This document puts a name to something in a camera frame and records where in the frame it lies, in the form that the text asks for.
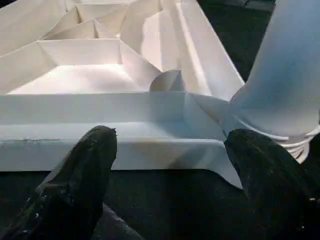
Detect white plastic table top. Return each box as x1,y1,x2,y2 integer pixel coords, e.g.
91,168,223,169
0,0,308,190

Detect black glossy mat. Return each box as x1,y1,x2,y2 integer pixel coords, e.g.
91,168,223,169
0,0,320,240

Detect white plastic table leg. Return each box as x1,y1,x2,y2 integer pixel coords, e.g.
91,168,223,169
229,0,320,161

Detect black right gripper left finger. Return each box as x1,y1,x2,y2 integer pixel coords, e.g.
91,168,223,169
0,124,119,240

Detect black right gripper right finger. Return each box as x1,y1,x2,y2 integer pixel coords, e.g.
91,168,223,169
224,128,320,240

